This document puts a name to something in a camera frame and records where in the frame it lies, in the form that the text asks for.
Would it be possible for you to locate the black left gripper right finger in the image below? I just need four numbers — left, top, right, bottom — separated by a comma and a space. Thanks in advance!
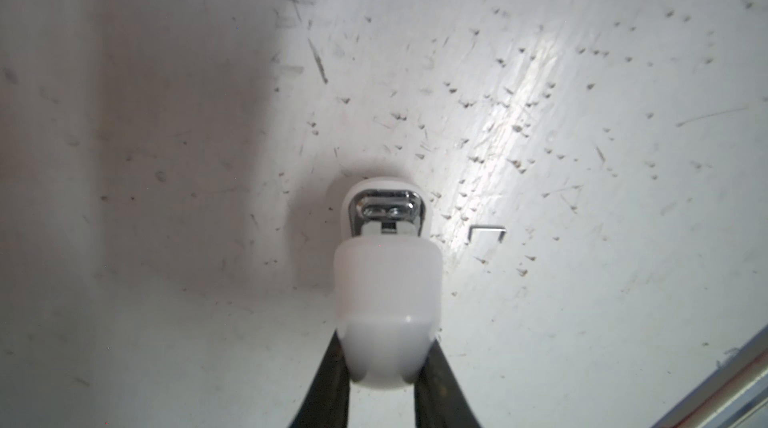
414, 341, 481, 428

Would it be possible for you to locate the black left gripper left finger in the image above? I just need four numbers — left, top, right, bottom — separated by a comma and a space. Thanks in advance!
289, 333, 350, 428

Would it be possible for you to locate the white stapler top part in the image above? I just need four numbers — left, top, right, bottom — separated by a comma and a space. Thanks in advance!
333, 177, 443, 389

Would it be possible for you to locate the loose single metal staple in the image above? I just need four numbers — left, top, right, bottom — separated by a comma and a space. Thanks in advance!
467, 225, 507, 243

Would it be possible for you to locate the aluminium mounting rail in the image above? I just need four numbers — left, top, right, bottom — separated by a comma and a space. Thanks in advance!
655, 329, 768, 428

